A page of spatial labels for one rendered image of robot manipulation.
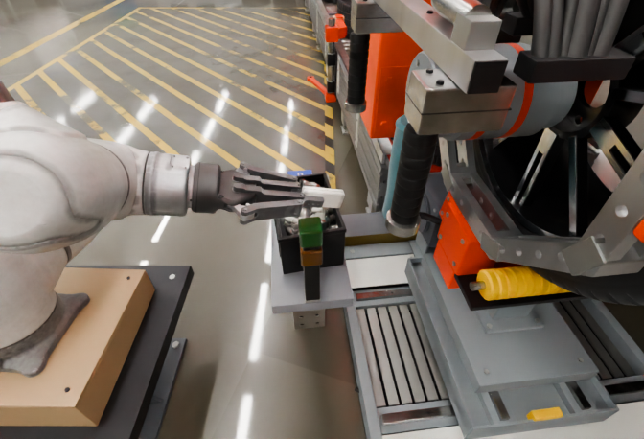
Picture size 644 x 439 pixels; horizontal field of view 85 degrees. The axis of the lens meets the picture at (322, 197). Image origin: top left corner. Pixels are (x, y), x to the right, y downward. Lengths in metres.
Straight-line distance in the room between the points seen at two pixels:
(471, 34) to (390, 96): 0.69
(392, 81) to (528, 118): 0.49
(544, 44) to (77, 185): 0.40
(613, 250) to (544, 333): 0.65
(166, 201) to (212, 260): 0.96
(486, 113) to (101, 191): 0.37
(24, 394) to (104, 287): 0.24
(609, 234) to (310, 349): 0.91
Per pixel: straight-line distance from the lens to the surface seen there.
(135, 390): 0.92
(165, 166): 0.52
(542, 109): 0.60
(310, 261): 0.64
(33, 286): 0.85
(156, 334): 0.97
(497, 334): 1.07
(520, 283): 0.77
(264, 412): 1.15
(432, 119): 0.36
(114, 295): 0.96
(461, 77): 0.35
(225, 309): 1.32
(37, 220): 0.34
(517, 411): 1.09
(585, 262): 0.54
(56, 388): 0.88
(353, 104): 0.73
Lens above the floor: 1.08
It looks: 41 degrees down
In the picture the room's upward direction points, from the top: straight up
